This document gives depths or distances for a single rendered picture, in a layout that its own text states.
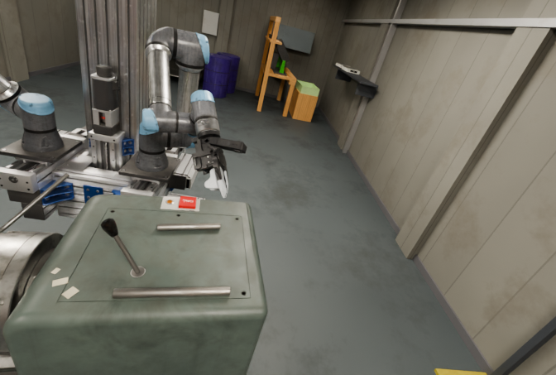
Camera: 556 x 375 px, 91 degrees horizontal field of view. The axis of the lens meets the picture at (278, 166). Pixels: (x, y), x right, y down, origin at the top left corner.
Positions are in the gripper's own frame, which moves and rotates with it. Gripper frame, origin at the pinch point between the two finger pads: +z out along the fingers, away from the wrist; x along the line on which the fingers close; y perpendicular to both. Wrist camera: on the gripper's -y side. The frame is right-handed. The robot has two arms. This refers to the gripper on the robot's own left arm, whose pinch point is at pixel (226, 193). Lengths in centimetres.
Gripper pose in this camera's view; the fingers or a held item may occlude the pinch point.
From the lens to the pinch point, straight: 83.8
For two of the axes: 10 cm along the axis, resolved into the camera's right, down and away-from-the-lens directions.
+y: -9.6, 2.6, 0.7
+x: -1.4, -2.6, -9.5
